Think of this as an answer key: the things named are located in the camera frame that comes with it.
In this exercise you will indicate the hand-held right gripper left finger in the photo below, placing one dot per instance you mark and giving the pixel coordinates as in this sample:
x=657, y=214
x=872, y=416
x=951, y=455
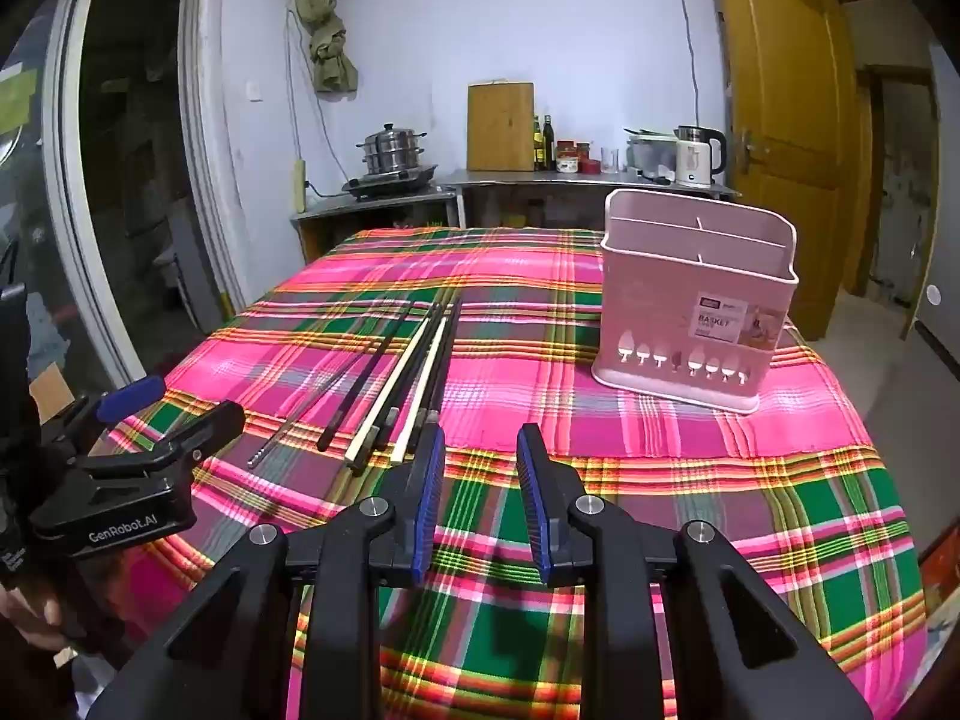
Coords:
x=424, y=517

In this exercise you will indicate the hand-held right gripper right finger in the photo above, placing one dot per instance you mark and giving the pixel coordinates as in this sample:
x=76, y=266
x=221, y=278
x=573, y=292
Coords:
x=535, y=517

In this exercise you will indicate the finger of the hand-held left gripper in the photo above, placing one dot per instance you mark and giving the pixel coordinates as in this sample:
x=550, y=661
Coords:
x=133, y=396
x=199, y=435

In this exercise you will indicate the clear plastic container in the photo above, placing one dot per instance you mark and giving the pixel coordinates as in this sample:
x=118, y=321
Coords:
x=667, y=292

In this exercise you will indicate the person's left hand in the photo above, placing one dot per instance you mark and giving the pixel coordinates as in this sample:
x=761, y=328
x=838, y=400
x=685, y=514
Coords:
x=26, y=615

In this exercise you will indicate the white chopstick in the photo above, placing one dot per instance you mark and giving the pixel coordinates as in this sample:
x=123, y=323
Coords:
x=390, y=397
x=421, y=390

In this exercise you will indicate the pink green plaid tablecloth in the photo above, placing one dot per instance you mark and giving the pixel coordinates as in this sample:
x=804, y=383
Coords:
x=525, y=360

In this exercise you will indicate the glass sliding door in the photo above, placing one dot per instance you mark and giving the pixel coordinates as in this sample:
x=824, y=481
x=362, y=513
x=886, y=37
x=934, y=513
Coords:
x=127, y=165

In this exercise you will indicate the low metal stove table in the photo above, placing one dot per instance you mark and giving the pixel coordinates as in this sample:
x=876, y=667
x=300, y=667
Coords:
x=337, y=210

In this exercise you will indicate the induction stove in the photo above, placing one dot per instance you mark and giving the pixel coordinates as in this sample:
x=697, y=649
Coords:
x=390, y=184

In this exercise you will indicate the metal kitchen shelf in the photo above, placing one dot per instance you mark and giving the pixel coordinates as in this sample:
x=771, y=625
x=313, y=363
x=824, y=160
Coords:
x=525, y=184

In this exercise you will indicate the stainless steel steamer pot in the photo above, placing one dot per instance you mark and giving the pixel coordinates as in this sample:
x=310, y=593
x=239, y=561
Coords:
x=391, y=150

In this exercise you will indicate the clear drinking glass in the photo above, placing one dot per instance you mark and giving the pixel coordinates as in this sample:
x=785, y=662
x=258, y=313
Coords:
x=609, y=159

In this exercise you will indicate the small red-lidded jar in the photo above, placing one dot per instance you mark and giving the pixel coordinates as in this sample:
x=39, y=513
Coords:
x=584, y=150

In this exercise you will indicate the green glass bottle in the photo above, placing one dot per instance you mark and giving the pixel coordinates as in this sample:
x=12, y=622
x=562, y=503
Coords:
x=537, y=146

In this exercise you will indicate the dark glass bottle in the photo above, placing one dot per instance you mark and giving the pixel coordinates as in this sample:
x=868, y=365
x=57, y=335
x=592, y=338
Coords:
x=548, y=146

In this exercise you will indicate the grey storage box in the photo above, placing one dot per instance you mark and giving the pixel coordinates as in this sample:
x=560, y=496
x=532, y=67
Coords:
x=649, y=154

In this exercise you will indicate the wooden cutting board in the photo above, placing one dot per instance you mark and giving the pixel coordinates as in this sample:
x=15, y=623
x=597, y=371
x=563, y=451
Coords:
x=500, y=127

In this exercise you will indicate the white electric kettle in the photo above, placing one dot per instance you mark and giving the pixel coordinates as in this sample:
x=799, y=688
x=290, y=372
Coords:
x=694, y=157

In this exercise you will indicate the green hanging cloth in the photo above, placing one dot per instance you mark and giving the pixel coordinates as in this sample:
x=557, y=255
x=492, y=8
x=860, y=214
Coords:
x=322, y=22

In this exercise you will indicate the white round magnet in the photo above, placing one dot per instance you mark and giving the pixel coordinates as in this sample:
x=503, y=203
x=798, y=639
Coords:
x=934, y=295

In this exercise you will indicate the yellow wooden door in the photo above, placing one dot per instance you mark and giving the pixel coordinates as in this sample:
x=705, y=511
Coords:
x=787, y=135

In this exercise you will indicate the grey refrigerator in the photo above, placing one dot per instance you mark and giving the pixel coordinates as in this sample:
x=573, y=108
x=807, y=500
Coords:
x=937, y=225

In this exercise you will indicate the wall power strip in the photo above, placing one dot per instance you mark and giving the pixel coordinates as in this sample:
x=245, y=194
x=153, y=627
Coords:
x=300, y=187

